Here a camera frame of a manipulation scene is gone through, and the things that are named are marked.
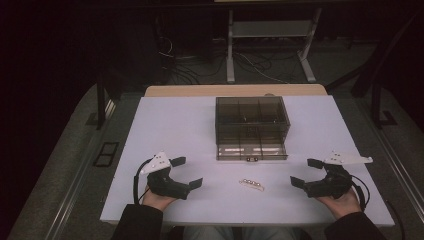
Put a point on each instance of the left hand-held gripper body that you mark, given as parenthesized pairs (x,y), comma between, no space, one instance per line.
(165,185)

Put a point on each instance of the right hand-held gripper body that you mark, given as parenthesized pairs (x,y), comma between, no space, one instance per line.
(335,185)

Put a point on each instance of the person's left hand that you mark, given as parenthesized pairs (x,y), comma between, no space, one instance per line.
(155,200)

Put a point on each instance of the person's right hand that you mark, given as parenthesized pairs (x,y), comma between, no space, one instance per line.
(343,205)

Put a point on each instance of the transparent drawer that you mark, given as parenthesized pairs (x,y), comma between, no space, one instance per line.
(252,152)

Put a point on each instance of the smoked transparent drawer box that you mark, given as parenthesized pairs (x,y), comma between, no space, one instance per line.
(252,121)

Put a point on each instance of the black metal stand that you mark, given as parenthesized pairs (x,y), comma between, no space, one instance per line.
(376,83)
(101,100)

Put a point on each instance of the grey metal stand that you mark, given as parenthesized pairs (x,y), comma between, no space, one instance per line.
(271,29)

